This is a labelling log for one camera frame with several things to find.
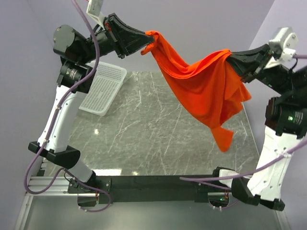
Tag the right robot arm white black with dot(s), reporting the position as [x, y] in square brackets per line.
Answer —
[285, 125]

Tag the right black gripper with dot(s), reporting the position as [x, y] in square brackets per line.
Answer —
[251, 70]

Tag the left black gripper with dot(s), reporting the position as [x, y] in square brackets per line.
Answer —
[131, 39]

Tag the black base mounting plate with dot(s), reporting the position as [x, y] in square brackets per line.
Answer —
[157, 188]

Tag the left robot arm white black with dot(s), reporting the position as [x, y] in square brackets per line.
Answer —
[80, 57]

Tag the white perforated plastic basket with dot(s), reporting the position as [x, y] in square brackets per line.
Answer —
[105, 86]

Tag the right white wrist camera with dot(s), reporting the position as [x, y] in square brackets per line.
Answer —
[283, 46]

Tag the orange t shirt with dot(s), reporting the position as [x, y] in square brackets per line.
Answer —
[210, 89]

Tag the aluminium extrusion rail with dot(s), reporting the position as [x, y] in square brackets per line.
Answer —
[58, 186]

